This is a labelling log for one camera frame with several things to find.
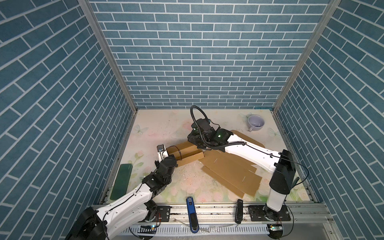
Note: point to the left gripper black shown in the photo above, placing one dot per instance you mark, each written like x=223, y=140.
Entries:
x=172, y=157

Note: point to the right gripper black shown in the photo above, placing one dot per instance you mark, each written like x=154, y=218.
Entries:
x=191, y=137

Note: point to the cardboard box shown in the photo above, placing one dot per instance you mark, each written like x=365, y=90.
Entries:
x=185, y=153

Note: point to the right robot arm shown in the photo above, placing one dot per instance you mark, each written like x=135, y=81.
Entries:
x=281, y=165

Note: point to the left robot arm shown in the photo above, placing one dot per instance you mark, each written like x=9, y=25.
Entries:
x=107, y=222

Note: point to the dark green flat object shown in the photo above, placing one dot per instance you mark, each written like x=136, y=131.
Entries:
x=122, y=181

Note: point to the lavender ceramic cup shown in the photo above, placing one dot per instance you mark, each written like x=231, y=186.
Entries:
x=255, y=123

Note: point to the blue black handheld tool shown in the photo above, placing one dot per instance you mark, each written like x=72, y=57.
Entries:
x=193, y=220

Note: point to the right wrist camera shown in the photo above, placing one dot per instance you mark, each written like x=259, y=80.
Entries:
x=200, y=125

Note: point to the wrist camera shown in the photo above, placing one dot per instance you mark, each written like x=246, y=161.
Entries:
x=200, y=125
x=162, y=152

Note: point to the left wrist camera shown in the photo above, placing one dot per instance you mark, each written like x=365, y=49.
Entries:
x=162, y=152

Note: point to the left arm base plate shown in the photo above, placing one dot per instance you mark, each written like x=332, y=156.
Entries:
x=156, y=213

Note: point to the aluminium front rail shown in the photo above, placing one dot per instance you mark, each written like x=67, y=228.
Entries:
x=224, y=213

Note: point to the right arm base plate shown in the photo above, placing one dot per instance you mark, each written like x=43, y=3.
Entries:
x=260, y=213

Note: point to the green handled pliers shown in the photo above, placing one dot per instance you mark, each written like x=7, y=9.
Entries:
x=295, y=182

